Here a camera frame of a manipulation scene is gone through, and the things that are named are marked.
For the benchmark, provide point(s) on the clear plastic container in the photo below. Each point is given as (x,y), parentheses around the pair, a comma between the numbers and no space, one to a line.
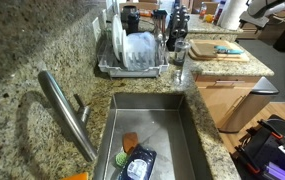
(142,50)

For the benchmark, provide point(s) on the cardboard box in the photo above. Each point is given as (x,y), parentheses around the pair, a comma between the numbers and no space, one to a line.
(210,7)

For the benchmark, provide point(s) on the orange scrubber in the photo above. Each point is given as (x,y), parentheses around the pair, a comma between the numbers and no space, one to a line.
(130,141)

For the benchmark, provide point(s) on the stainless steel sink basin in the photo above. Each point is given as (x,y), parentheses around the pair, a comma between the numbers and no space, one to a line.
(152,126)

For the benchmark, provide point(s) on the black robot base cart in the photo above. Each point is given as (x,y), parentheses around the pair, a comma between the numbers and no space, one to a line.
(272,150)

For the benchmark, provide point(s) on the brown utensils in rack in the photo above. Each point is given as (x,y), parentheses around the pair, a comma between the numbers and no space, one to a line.
(159,25)

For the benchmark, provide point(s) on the green scrubber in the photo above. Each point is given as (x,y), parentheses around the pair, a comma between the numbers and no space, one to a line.
(120,160)

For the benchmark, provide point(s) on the white wall outlet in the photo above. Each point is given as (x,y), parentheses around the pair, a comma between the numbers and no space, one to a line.
(96,29)

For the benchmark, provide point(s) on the teal can opener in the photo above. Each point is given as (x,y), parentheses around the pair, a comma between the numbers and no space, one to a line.
(228,50)

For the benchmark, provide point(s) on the orange fruit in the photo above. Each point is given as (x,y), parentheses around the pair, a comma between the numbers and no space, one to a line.
(209,18)

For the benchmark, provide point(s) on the grey dish rack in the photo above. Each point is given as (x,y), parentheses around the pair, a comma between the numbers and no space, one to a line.
(132,71)

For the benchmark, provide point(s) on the large white plate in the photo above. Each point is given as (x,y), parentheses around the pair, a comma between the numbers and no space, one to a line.
(116,36)

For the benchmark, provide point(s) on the wooden base cabinet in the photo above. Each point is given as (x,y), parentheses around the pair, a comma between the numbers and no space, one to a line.
(215,100)

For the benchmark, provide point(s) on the small white plate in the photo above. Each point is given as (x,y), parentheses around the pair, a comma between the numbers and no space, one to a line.
(124,50)

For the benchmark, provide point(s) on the steel kitchen faucet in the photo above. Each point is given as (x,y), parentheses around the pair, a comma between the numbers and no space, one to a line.
(67,113)

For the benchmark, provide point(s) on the stainless steel trash can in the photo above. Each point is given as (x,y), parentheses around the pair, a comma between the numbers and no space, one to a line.
(248,103)

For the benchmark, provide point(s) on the orange sponge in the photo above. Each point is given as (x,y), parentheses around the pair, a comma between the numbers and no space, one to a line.
(77,176)

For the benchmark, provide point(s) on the clear drinking glass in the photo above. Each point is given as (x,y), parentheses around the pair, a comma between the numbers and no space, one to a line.
(181,53)

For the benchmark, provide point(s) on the black knife block with knives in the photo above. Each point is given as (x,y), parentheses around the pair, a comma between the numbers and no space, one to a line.
(178,28)

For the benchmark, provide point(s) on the large wooden chopping board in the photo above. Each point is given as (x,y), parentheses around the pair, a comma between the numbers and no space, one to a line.
(238,57)

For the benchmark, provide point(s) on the white paper towel roll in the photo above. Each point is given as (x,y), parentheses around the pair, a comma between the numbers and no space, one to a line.
(232,13)

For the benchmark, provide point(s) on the dark blue soap pouch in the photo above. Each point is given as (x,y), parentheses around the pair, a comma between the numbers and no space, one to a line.
(138,165)

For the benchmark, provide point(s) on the black travel mug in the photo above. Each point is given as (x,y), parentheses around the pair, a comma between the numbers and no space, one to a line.
(131,18)

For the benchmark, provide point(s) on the small wooden chopping board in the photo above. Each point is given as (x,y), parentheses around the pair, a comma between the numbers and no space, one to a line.
(203,49)

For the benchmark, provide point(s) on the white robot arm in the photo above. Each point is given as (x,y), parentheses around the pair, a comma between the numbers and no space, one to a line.
(268,6)

